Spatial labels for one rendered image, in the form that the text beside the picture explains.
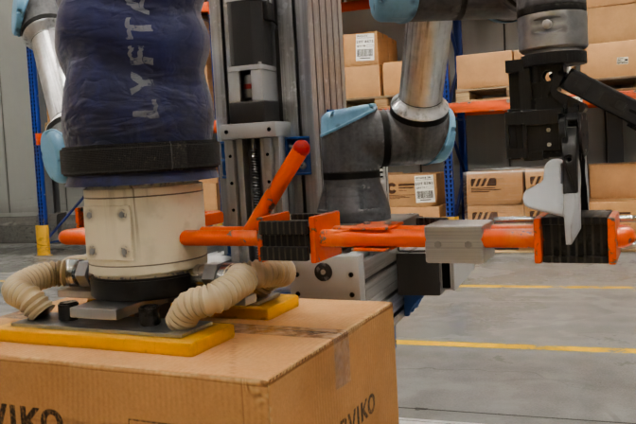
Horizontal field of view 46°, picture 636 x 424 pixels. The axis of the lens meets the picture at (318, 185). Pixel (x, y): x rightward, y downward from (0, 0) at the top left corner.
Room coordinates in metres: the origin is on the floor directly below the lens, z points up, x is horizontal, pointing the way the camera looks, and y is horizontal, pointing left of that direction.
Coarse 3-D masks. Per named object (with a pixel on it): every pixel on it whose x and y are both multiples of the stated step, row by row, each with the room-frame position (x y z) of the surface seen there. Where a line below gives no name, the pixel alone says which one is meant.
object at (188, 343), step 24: (144, 312) 0.96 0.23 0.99; (0, 336) 1.03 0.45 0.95; (24, 336) 1.01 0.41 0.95; (48, 336) 0.99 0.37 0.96; (72, 336) 0.97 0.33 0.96; (96, 336) 0.96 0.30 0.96; (120, 336) 0.94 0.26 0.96; (144, 336) 0.94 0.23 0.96; (168, 336) 0.92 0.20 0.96; (192, 336) 0.92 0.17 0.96; (216, 336) 0.94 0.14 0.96
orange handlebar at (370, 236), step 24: (216, 216) 1.32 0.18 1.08; (72, 240) 1.12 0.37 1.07; (192, 240) 1.02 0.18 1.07; (216, 240) 1.01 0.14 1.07; (240, 240) 0.99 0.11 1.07; (336, 240) 0.93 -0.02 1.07; (360, 240) 0.92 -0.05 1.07; (384, 240) 0.90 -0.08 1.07; (408, 240) 0.89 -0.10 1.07; (504, 240) 0.84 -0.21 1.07; (528, 240) 0.83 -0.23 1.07; (624, 240) 0.79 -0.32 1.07
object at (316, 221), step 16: (256, 224) 0.97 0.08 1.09; (272, 224) 0.95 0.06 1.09; (288, 224) 0.94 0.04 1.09; (304, 224) 0.93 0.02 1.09; (320, 224) 0.95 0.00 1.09; (336, 224) 0.99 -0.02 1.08; (272, 240) 0.96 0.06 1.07; (288, 240) 0.95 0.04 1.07; (304, 240) 0.94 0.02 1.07; (272, 256) 0.95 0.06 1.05; (288, 256) 0.94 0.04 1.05; (304, 256) 0.93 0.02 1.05; (320, 256) 0.94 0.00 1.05
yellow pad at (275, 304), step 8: (272, 296) 1.12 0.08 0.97; (280, 296) 1.14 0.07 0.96; (288, 296) 1.14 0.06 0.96; (296, 296) 1.14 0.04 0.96; (256, 304) 1.09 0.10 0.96; (264, 304) 1.09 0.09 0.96; (272, 304) 1.09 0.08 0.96; (280, 304) 1.10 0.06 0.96; (288, 304) 1.12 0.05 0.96; (296, 304) 1.14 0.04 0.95; (224, 312) 1.09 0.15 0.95; (232, 312) 1.09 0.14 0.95; (240, 312) 1.08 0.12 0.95; (248, 312) 1.08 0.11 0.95; (256, 312) 1.07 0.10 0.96; (264, 312) 1.06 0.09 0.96; (272, 312) 1.07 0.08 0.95; (280, 312) 1.09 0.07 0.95
